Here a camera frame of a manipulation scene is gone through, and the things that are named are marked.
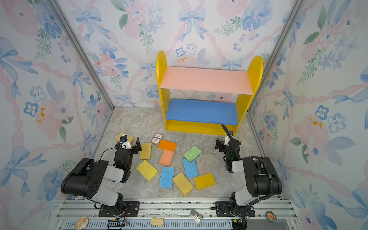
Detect yellow sponge far left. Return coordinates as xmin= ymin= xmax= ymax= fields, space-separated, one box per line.
xmin=116 ymin=132 xmax=135 ymax=144

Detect light orange sponge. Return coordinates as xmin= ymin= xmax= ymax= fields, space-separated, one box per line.
xmin=159 ymin=149 xmax=174 ymax=167

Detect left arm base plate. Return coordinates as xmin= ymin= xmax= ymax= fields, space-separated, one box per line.
xmin=98 ymin=201 xmax=140 ymax=218

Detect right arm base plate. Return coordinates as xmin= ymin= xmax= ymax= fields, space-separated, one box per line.
xmin=211 ymin=201 xmax=255 ymax=218

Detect blue sponge right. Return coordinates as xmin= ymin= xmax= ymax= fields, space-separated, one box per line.
xmin=183 ymin=158 xmax=199 ymax=178

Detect round patterned badge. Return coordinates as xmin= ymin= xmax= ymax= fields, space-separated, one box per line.
xmin=265 ymin=211 xmax=277 ymax=222

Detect playing card box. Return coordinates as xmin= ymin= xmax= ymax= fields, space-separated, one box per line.
xmin=151 ymin=133 xmax=163 ymax=146

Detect metal clip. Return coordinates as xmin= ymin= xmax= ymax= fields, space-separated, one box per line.
xmin=190 ymin=209 xmax=203 ymax=225

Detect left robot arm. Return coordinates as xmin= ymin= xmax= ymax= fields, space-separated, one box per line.
xmin=60 ymin=135 xmax=142 ymax=217

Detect dark orange sponge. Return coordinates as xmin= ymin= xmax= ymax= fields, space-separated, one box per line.
xmin=158 ymin=140 xmax=177 ymax=151

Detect dull yellow sponge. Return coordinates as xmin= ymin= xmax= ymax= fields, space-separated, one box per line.
xmin=140 ymin=143 xmax=152 ymax=160

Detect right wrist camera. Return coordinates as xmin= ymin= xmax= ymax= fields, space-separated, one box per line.
xmin=224 ymin=136 xmax=231 ymax=146

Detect yellow shelf pink blue boards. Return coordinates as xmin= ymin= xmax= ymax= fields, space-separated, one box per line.
xmin=156 ymin=51 xmax=264 ymax=135

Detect bright yellow sponge left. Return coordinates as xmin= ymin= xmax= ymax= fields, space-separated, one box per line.
xmin=136 ymin=160 xmax=158 ymax=181

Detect deep yellow sponge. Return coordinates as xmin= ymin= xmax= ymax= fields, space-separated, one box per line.
xmin=194 ymin=172 xmax=216 ymax=190

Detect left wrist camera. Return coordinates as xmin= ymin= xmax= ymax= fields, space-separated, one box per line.
xmin=119 ymin=134 xmax=132 ymax=150

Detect blue sponge front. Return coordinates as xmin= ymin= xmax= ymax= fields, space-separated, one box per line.
xmin=159 ymin=167 xmax=174 ymax=188

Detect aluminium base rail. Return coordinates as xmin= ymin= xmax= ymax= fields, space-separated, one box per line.
xmin=51 ymin=196 xmax=301 ymax=230

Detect small wooden block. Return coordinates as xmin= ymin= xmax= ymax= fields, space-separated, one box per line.
xmin=150 ymin=218 xmax=164 ymax=227

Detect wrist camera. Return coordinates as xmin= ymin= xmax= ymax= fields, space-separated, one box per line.
xmin=119 ymin=134 xmax=132 ymax=150
xmin=224 ymin=136 xmax=231 ymax=146

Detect round wooden disc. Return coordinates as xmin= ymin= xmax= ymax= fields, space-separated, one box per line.
xmin=75 ymin=216 xmax=89 ymax=230

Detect tan yellow sponge front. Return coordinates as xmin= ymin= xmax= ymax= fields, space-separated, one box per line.
xmin=172 ymin=172 xmax=194 ymax=196

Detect green sponge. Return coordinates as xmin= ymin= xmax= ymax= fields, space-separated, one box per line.
xmin=183 ymin=146 xmax=203 ymax=163

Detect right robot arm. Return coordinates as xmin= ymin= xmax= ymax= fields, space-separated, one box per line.
xmin=215 ymin=124 xmax=282 ymax=216

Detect blue sponge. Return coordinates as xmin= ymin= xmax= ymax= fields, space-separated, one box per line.
xmin=183 ymin=158 xmax=199 ymax=178
xmin=159 ymin=167 xmax=174 ymax=188

